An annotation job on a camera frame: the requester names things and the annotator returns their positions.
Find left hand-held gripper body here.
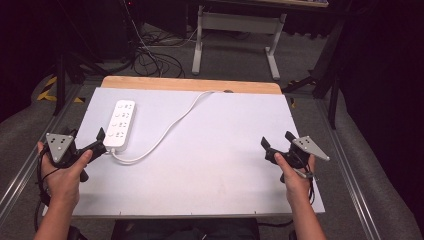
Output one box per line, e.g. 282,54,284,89
45,128,109,184

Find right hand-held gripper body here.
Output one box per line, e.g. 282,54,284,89
265,135,331,184

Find white power strip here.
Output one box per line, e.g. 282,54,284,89
102,99,137,153

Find person's left hand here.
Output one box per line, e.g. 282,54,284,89
36,141,94,208

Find person's right hand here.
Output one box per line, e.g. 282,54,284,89
273,152,317,205

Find yellow black floor tape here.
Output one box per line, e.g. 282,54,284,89
35,75,86,104

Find white table board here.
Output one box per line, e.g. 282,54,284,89
72,87,326,218

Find black metal stand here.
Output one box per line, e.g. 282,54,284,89
53,49,111,117
281,19,346,130

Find wooden table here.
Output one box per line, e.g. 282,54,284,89
100,75,283,95

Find person's dark lap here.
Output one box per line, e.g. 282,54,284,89
111,217,262,240

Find aluminium rail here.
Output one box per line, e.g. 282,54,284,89
314,98,383,240
0,84,84,218

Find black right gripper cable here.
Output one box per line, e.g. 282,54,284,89
292,166,318,206

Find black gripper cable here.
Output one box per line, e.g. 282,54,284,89
34,149,58,233
292,166,318,206

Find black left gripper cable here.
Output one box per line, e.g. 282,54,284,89
34,149,58,233

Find white power strip cable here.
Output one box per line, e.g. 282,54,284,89
110,90,218,166

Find black floor cables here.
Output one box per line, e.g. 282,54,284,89
131,19,201,79

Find white metal desk frame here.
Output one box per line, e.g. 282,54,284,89
191,4,288,82

